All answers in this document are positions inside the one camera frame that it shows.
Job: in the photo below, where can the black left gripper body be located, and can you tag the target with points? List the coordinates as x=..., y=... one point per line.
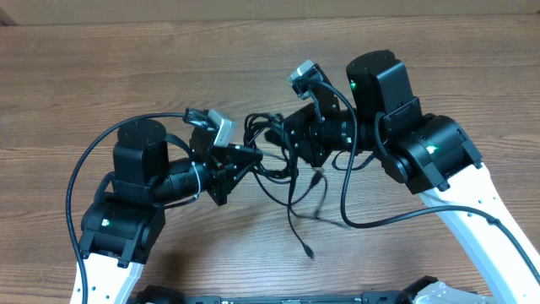
x=217, y=180

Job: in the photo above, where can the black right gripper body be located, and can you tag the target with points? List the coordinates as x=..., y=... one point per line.
x=323, y=136

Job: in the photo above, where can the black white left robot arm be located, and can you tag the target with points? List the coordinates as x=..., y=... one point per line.
x=153, y=171

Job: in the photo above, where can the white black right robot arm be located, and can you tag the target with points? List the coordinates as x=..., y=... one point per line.
x=430, y=154

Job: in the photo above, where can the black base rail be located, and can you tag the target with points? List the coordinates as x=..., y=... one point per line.
x=427, y=290

